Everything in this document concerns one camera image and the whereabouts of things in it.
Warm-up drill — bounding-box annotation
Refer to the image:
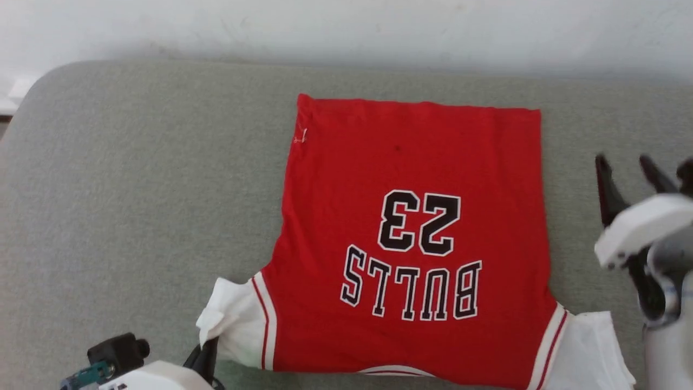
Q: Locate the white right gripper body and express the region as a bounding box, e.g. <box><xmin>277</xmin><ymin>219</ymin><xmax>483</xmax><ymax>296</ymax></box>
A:
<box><xmin>594</xmin><ymin>194</ymin><xmax>693</xmax><ymax>270</ymax></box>

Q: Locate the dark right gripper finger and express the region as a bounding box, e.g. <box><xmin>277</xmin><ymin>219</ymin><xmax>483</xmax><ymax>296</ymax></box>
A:
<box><xmin>639</xmin><ymin>154</ymin><xmax>678</xmax><ymax>194</ymax></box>
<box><xmin>596</xmin><ymin>154</ymin><xmax>631</xmax><ymax>228</ymax></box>

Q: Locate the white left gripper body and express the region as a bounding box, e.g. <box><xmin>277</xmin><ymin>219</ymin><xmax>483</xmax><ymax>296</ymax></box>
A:
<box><xmin>100</xmin><ymin>360</ymin><xmax>214</xmax><ymax>390</ymax></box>

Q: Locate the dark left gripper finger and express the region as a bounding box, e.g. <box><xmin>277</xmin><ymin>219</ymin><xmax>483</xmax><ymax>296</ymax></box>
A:
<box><xmin>183</xmin><ymin>336</ymin><xmax>220</xmax><ymax>384</ymax></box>

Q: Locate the red white Bulls jersey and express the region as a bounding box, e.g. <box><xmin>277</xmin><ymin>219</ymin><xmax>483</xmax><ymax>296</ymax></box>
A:
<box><xmin>196</xmin><ymin>93</ymin><xmax>637</xmax><ymax>390</ymax></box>

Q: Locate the grey-green fabric sofa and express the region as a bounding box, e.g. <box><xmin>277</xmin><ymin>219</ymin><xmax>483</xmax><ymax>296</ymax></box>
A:
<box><xmin>0</xmin><ymin>58</ymin><xmax>693</xmax><ymax>390</ymax></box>

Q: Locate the left arm teal-plug black cable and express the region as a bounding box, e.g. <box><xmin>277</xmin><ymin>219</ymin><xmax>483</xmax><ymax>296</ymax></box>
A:
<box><xmin>60</xmin><ymin>362</ymin><xmax>115</xmax><ymax>390</ymax></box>

